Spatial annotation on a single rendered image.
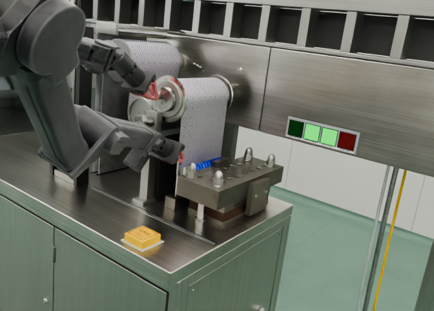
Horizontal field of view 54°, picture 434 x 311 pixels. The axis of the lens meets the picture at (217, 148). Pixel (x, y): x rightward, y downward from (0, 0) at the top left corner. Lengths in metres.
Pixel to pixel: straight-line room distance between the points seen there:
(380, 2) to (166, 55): 0.73
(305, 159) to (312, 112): 2.66
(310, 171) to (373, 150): 2.72
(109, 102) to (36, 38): 1.23
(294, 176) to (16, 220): 2.98
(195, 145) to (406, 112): 0.65
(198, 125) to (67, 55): 0.97
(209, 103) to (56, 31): 1.04
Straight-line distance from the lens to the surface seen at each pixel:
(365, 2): 1.42
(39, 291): 1.69
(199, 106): 1.40
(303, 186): 4.18
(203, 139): 1.45
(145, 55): 1.53
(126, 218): 1.35
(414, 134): 1.37
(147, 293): 1.23
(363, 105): 1.40
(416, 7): 1.38
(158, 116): 1.37
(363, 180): 3.95
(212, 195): 1.27
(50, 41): 0.44
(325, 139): 1.45
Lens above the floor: 1.48
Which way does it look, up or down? 15 degrees down
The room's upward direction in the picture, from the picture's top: 7 degrees clockwise
